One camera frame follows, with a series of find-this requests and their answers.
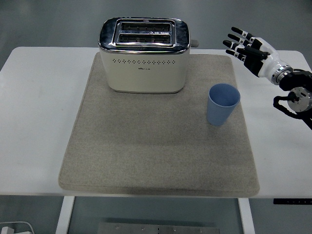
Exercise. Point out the black table control panel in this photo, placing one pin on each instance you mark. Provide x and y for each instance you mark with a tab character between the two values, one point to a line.
292	201

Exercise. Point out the blue ribbed plastic cup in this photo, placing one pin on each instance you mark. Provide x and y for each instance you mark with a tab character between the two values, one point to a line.
219	113

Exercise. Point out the cream and chrome toaster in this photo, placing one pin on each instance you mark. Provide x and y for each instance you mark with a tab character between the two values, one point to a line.
146	75

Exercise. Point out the grey metal plate with screws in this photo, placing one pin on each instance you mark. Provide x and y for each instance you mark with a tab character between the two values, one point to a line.
158	229

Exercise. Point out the beige fabric table mat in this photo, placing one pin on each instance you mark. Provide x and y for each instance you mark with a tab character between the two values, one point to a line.
146	146

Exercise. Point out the white table leg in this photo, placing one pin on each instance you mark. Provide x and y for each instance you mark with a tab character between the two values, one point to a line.
246	217
64	214

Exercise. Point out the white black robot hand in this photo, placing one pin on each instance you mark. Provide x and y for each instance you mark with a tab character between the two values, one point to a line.
267	62

